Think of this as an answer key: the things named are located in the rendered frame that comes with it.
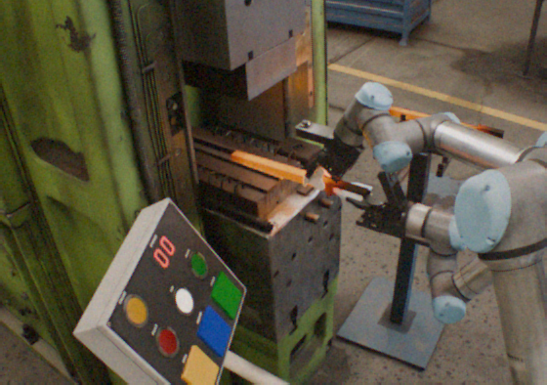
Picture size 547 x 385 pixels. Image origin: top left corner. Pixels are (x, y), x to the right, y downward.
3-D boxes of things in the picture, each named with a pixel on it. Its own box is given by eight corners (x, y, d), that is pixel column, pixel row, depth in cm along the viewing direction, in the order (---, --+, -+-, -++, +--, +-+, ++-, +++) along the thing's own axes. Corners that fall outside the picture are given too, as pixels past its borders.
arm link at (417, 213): (422, 219, 123) (435, 200, 128) (404, 213, 126) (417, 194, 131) (418, 243, 127) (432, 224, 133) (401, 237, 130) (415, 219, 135)
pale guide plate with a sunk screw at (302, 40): (311, 58, 166) (310, 6, 156) (295, 68, 160) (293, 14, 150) (305, 57, 167) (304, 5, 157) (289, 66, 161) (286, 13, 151)
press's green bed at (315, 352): (334, 352, 218) (338, 273, 191) (282, 417, 193) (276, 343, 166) (229, 300, 245) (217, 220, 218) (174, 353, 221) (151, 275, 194)
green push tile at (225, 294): (242, 293, 116) (222, 270, 113) (235, 319, 110) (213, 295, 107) (236, 295, 117) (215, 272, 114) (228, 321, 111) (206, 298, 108)
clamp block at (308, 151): (322, 164, 166) (322, 146, 163) (307, 178, 161) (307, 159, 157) (289, 152, 172) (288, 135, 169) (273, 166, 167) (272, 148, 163)
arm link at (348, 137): (336, 119, 124) (353, 105, 129) (327, 132, 127) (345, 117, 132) (361, 141, 123) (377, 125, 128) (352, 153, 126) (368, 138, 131)
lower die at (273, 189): (300, 184, 159) (300, 159, 154) (258, 222, 146) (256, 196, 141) (191, 145, 180) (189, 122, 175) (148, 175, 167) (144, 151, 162)
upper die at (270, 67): (296, 70, 138) (295, 35, 133) (248, 101, 125) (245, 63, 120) (178, 44, 159) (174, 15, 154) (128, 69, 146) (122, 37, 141)
